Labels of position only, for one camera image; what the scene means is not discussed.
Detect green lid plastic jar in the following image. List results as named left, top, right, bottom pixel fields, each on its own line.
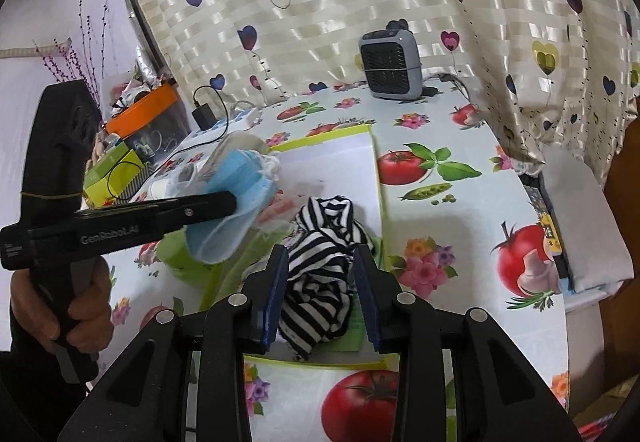
left=155, top=229, right=221, bottom=288

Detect purple decorative twigs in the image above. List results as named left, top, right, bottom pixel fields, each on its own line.
left=34, top=0, right=111, bottom=100

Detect blue face masks stack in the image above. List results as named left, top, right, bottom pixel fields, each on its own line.
left=183, top=148, right=282, bottom=265

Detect vegetable print tablecloth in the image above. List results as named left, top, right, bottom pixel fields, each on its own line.
left=99, top=80, right=568, bottom=441

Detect person's left hand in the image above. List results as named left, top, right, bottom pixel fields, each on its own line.
left=8, top=255, right=115, bottom=356

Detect dark green flat box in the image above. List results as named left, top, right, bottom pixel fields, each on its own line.
left=84, top=142, right=129, bottom=186

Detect small grey fan heater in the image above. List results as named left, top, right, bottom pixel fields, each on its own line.
left=359, top=19, right=423, bottom=102

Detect clear bag of beige cloth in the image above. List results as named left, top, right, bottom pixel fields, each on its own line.
left=193, top=131, right=269, bottom=185

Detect black charger plug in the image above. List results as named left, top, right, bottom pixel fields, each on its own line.
left=192, top=104, right=218, bottom=131

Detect clear red printed packet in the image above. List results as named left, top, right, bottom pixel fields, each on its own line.
left=254, top=191, right=305, bottom=233

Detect orange lid storage bin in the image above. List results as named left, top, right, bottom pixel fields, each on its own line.
left=105, top=83, right=191, bottom=163

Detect white power strip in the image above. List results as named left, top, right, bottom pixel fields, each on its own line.
left=167, top=108, right=262, bottom=159

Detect black white striped cloth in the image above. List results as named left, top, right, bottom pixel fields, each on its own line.
left=279, top=196, right=378, bottom=360

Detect yellow green tissue box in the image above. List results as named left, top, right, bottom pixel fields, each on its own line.
left=84, top=160, right=142, bottom=209

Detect lime green shallow box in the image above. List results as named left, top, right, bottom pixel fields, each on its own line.
left=203, top=125, right=382, bottom=364

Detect heart print curtain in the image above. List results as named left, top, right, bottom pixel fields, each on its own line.
left=138, top=0, right=639, bottom=180

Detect black charger cable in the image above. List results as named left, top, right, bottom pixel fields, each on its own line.
left=106, top=84, right=231, bottom=203

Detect light green microfibre cloth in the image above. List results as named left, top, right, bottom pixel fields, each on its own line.
left=309, top=274, right=381, bottom=366

